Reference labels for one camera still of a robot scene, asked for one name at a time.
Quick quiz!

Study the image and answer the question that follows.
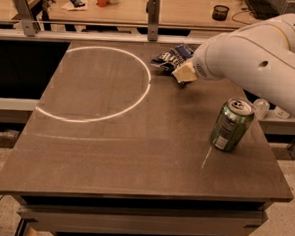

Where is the black mesh cup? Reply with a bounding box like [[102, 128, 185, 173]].
[[212, 5, 229, 21]]

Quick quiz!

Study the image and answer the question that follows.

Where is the green soda can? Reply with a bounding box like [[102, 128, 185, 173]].
[[210, 98, 254, 152]]

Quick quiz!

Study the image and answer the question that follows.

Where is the middle metal rail bracket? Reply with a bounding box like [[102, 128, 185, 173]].
[[147, 0, 161, 41]]

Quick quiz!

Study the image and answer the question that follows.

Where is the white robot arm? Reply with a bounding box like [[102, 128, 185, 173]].
[[172, 13, 295, 117]]

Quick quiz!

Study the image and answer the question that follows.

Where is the left metal rail bracket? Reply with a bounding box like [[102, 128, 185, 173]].
[[12, 0, 40, 37]]

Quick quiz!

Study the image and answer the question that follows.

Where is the black cable on desk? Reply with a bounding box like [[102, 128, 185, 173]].
[[230, 7, 262, 27]]

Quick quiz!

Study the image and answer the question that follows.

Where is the blue chip bag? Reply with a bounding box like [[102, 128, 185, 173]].
[[151, 43, 195, 73]]

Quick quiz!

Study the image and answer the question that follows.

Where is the metal rail bracket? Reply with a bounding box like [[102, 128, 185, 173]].
[[12, 0, 40, 37], [147, 0, 161, 41], [280, 0, 295, 14]]

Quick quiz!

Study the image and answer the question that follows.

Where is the right metal rail bracket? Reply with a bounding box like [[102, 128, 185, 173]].
[[280, 0, 295, 14]]

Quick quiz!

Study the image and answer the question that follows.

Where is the black keyboard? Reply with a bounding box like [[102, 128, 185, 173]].
[[244, 0, 278, 20]]

